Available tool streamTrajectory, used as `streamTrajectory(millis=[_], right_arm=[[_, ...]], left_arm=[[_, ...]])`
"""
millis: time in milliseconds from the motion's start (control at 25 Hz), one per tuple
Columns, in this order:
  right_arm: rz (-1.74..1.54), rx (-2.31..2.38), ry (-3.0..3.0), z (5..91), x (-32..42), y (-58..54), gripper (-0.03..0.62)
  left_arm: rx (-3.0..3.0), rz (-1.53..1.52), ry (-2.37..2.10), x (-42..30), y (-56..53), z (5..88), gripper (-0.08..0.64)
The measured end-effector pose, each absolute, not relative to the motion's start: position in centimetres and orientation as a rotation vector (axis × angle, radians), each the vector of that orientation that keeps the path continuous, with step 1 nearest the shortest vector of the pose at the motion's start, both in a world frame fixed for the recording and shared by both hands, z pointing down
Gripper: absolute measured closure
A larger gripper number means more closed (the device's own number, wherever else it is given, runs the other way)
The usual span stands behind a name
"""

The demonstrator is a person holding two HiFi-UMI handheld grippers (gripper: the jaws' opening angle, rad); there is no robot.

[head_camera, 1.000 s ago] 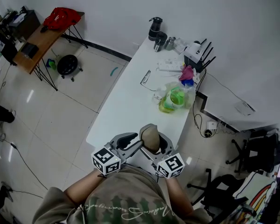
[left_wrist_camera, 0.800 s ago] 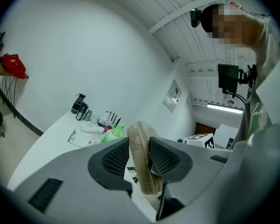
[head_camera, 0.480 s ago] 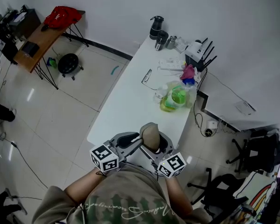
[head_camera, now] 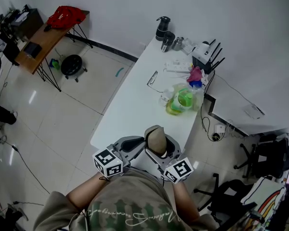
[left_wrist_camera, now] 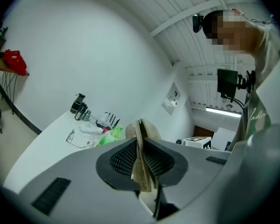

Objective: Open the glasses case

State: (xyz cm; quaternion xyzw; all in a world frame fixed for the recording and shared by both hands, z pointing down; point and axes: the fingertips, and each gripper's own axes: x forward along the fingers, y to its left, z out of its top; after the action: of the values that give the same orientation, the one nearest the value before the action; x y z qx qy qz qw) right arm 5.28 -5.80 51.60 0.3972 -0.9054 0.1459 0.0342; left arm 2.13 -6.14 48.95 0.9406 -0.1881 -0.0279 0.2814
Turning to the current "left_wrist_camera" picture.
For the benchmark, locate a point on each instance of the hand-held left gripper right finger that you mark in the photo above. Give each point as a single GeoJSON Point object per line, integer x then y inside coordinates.
{"type": "Point", "coordinates": [196, 167]}

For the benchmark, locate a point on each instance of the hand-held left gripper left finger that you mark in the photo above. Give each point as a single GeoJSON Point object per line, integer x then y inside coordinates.
{"type": "Point", "coordinates": [72, 183]}

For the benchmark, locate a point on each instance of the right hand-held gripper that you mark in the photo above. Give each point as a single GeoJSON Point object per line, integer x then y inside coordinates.
{"type": "Point", "coordinates": [196, 141]}

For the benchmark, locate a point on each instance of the beige glasses case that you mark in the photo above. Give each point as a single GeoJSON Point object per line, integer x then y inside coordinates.
{"type": "Point", "coordinates": [151, 132]}

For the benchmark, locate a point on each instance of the brown door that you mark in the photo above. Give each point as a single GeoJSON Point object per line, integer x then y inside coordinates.
{"type": "Point", "coordinates": [201, 132]}

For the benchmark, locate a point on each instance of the long ceiling light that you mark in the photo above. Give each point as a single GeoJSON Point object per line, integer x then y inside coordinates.
{"type": "Point", "coordinates": [224, 112]}

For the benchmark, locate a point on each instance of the small clear bottle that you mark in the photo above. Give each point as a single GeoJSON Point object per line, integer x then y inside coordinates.
{"type": "Point", "coordinates": [91, 142]}

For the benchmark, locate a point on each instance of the black-framed eyeglasses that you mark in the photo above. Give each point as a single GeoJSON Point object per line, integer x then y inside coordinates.
{"type": "Point", "coordinates": [71, 136]}

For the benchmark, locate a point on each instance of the round smoke detector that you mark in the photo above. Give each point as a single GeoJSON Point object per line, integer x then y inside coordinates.
{"type": "Point", "coordinates": [229, 106]}

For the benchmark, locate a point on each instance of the grey electric panel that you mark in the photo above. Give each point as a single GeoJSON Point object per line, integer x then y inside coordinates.
{"type": "Point", "coordinates": [171, 99]}

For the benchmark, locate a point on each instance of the green drink bottle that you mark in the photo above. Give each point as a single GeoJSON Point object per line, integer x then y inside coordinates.
{"type": "Point", "coordinates": [110, 136]}

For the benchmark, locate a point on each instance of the pink cloth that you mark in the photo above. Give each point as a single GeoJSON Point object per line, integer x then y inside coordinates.
{"type": "Point", "coordinates": [105, 130]}

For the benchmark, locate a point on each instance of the person's beige printed shirt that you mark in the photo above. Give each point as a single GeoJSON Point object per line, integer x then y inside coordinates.
{"type": "Point", "coordinates": [256, 115]}

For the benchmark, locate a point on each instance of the black mounted screen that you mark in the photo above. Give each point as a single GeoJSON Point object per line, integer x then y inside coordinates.
{"type": "Point", "coordinates": [227, 83]}

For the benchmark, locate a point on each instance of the black and white box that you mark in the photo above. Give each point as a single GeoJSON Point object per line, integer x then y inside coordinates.
{"type": "Point", "coordinates": [100, 122]}

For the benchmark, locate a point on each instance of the small steel bottle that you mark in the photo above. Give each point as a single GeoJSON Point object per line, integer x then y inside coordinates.
{"type": "Point", "coordinates": [86, 115]}

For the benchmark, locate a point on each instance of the black tumbler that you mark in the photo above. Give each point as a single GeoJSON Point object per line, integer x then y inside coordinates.
{"type": "Point", "coordinates": [81, 112]}

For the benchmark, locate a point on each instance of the black router with antennas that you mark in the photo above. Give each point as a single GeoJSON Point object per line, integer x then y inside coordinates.
{"type": "Point", "coordinates": [114, 121]}

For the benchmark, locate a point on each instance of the white cylindrical device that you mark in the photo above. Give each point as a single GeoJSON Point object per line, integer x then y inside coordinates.
{"type": "Point", "coordinates": [106, 115]}

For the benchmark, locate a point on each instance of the tall black water bottle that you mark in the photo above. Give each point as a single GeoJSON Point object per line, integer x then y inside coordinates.
{"type": "Point", "coordinates": [76, 104]}

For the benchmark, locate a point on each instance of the person's head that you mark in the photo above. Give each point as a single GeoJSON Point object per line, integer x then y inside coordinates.
{"type": "Point", "coordinates": [238, 31]}

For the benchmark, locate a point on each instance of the red bag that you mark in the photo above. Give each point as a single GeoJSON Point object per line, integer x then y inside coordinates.
{"type": "Point", "coordinates": [14, 62]}

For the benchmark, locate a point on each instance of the wooden table black legs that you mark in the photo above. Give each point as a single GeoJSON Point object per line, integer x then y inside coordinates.
{"type": "Point", "coordinates": [0, 69]}

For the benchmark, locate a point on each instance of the black computer mouse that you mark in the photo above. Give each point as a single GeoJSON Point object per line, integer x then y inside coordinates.
{"type": "Point", "coordinates": [0, 54]}

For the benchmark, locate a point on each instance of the black head-worn camera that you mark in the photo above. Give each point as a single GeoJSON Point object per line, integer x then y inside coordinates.
{"type": "Point", "coordinates": [198, 23]}

